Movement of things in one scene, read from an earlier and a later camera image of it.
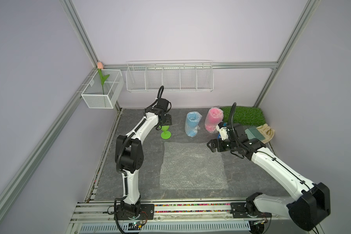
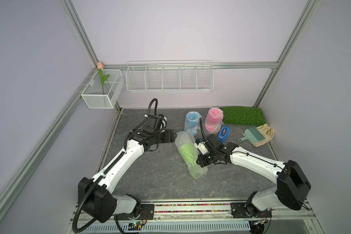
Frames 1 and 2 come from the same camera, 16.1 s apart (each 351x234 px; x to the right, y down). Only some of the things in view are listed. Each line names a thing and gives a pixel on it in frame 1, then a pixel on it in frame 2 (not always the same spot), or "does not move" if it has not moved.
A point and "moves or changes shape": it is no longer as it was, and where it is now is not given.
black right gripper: [218, 142] -> [200, 162]
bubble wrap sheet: [191, 124] does not move
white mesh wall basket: [92, 95] does not move
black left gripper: [168, 120] -> [169, 136]
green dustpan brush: [253, 132] does not move
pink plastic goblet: [213, 117] does not move
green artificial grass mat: [244, 115] does not move
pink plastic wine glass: [214, 117] does not move
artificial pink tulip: [100, 67] does not move
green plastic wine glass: [165, 134] moves or changes shape
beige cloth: [268, 132] does not move
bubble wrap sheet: [192, 166] moves or changes shape
